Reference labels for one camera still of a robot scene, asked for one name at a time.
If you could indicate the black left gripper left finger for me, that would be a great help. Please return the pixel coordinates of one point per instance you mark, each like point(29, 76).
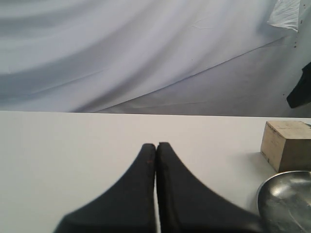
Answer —
point(126, 207)

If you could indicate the grey backdrop cloth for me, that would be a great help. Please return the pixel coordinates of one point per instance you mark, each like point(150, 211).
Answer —
point(179, 57)

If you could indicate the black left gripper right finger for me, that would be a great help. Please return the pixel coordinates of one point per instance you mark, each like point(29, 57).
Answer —
point(186, 205)

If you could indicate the round stainless steel plate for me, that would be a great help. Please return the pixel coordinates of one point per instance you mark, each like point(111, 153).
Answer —
point(284, 202)

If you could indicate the light wooden cube block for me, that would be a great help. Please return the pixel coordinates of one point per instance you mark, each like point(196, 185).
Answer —
point(286, 145)

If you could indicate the white cloth piece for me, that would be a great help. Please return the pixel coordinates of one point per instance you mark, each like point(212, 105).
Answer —
point(285, 14)

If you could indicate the black hanging cloth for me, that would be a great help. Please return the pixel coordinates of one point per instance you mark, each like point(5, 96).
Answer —
point(301, 94)

